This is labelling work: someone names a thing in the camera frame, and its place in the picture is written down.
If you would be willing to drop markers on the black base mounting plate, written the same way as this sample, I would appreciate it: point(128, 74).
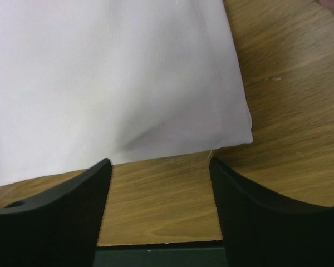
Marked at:
point(190, 254)

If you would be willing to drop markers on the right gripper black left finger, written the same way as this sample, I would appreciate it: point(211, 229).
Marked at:
point(59, 226)

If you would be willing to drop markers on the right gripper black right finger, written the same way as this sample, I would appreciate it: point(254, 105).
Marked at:
point(261, 227)

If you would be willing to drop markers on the white t shirt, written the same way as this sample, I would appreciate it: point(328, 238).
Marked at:
point(81, 81)

